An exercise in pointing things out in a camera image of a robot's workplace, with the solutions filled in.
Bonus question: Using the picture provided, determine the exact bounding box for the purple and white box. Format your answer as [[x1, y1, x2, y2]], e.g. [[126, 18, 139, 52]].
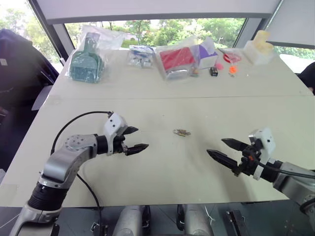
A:
[[196, 43, 219, 70]]

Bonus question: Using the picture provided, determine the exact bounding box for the silver rounded robot leg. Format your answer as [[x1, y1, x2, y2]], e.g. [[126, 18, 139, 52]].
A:
[[112, 205, 146, 236], [184, 204, 215, 236]]

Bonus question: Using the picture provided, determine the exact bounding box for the dark object beside table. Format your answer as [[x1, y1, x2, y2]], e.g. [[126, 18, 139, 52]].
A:
[[298, 61, 315, 96]]

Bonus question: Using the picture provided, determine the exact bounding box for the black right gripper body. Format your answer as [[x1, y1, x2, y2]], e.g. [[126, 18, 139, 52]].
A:
[[233, 140, 262, 177]]

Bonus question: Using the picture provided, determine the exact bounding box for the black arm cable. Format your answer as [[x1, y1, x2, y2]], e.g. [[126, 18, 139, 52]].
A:
[[257, 163, 315, 212], [50, 111, 114, 236]]

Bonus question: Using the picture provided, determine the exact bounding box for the green dustpan in plastic bag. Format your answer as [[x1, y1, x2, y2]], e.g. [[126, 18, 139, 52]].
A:
[[69, 24, 124, 84]]

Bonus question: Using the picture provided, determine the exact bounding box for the bag of blue white parts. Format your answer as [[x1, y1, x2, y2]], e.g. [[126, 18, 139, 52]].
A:
[[126, 45, 156, 70]]

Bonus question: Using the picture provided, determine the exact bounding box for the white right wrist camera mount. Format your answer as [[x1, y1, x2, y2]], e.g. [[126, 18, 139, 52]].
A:
[[248, 127, 277, 180]]

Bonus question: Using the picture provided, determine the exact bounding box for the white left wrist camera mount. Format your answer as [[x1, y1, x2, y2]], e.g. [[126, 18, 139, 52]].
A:
[[103, 112, 129, 156]]

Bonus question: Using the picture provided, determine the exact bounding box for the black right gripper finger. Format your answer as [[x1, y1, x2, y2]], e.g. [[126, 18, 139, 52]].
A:
[[206, 148, 241, 173], [221, 138, 249, 151]]

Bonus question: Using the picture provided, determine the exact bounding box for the red box in plastic bag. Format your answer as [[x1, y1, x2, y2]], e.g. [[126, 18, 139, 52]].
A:
[[157, 46, 198, 81]]

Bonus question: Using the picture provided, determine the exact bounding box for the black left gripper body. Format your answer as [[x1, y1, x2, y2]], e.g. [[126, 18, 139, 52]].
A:
[[112, 133, 129, 156]]

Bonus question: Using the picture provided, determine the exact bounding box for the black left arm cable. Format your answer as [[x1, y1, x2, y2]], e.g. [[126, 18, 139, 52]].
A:
[[50, 111, 114, 236]]

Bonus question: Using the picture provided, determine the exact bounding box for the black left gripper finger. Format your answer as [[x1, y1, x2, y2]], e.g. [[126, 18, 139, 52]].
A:
[[123, 126, 139, 136], [125, 144, 150, 156]]

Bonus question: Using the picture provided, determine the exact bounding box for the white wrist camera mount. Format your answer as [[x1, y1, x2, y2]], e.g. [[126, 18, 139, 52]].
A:
[[103, 112, 129, 156], [248, 127, 277, 180]]

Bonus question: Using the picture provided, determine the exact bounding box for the red item in clear bag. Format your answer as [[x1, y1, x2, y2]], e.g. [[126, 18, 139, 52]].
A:
[[217, 47, 244, 64]]

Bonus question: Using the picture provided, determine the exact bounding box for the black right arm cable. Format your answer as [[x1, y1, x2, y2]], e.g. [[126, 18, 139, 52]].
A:
[[257, 163, 315, 212]]

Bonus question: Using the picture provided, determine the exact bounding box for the dark blue chair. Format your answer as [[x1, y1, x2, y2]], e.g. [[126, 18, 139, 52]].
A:
[[0, 28, 60, 171]]

